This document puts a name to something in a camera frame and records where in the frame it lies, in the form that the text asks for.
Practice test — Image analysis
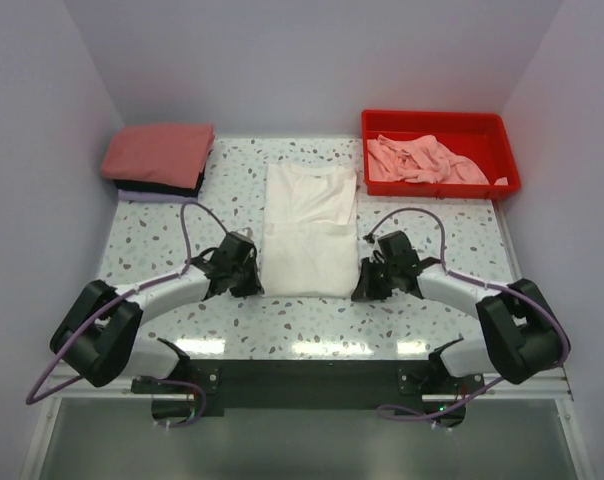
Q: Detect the folded lavender t shirt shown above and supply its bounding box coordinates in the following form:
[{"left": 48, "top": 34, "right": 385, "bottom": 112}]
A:
[{"left": 118, "top": 189, "right": 197, "bottom": 204}]

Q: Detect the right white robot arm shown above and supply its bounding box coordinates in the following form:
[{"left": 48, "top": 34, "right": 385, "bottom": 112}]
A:
[{"left": 351, "top": 231, "right": 570, "bottom": 393}]

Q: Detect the pink t shirt in bin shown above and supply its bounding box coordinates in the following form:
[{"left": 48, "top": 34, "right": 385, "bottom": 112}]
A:
[{"left": 366, "top": 135, "right": 491, "bottom": 185}]

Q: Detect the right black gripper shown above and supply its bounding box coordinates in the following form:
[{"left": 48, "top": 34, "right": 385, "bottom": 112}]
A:
[{"left": 351, "top": 257, "right": 398, "bottom": 302}]

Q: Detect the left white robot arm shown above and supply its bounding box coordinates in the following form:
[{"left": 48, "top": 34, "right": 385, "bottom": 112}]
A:
[{"left": 50, "top": 232, "right": 263, "bottom": 392}]

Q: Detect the red plastic bin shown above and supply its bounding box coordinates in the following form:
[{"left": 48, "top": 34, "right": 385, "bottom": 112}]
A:
[{"left": 361, "top": 109, "right": 521, "bottom": 201}]

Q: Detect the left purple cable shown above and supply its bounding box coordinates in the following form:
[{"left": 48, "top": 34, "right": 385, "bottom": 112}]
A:
[{"left": 25, "top": 202, "right": 256, "bottom": 429}]

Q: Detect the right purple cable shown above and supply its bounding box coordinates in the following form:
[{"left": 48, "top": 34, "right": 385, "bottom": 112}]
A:
[{"left": 364, "top": 207, "right": 571, "bottom": 425}]

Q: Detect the purple cable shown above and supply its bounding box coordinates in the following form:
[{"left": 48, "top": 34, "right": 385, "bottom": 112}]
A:
[
  {"left": 364, "top": 207, "right": 571, "bottom": 425},
  {"left": 25, "top": 202, "right": 256, "bottom": 429}
]

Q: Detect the folded salmon pink t shirt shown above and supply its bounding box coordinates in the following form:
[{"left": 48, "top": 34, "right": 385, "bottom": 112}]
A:
[{"left": 100, "top": 123, "right": 215, "bottom": 189}]

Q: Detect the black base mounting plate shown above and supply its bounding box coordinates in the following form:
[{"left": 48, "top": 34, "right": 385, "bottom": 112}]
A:
[{"left": 131, "top": 360, "right": 484, "bottom": 425}]

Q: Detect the folded black t shirt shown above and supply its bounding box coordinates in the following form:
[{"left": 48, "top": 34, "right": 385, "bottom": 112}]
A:
[{"left": 113, "top": 148, "right": 213, "bottom": 198}]

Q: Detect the white printed t shirt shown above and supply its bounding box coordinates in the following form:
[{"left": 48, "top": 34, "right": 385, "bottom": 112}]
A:
[{"left": 260, "top": 163, "right": 359, "bottom": 298}]

